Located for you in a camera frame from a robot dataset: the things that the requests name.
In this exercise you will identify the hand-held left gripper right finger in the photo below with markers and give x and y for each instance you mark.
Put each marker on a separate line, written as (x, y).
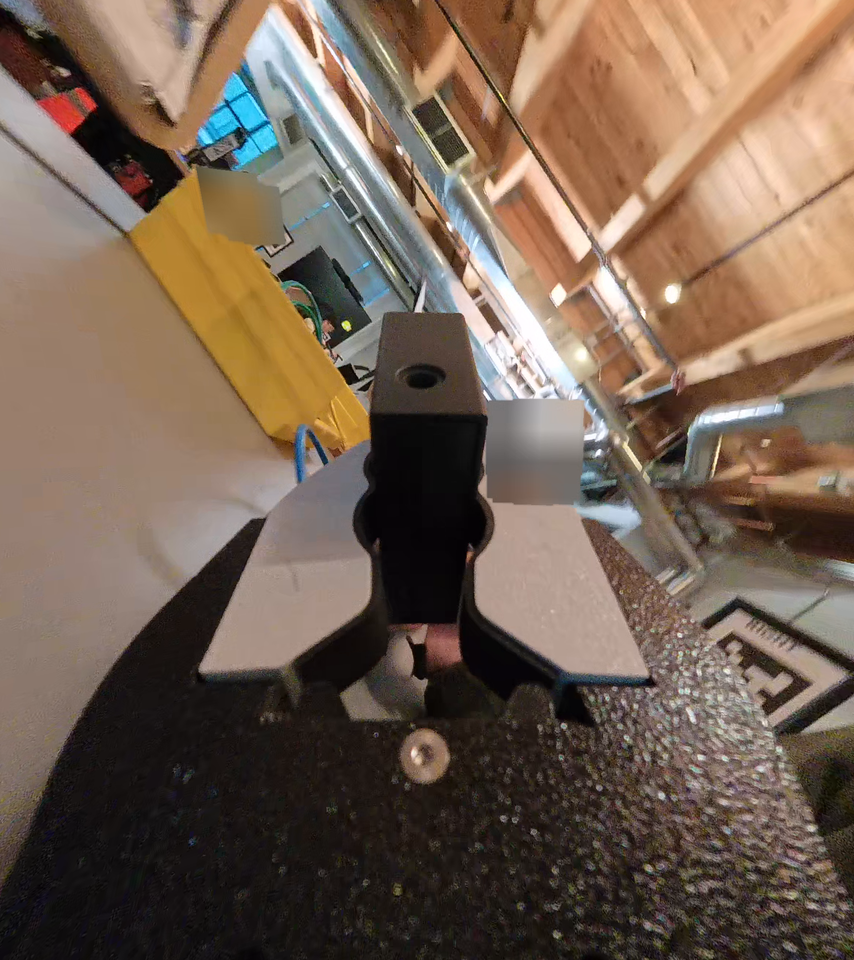
(554, 600)

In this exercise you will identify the red plastic bin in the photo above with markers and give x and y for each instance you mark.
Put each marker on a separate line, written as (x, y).
(71, 109)

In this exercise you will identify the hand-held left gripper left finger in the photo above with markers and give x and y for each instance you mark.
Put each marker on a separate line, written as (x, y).
(299, 592)

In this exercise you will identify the silver air duct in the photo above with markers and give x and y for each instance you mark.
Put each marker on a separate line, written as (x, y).
(726, 427)
(472, 217)

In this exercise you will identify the black network switch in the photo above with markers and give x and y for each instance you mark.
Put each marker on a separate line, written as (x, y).
(427, 480)

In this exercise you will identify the yellow plastic bin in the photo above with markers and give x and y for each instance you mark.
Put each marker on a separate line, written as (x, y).
(247, 337)

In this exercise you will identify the metal vent grille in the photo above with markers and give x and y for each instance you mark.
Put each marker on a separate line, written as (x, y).
(442, 131)

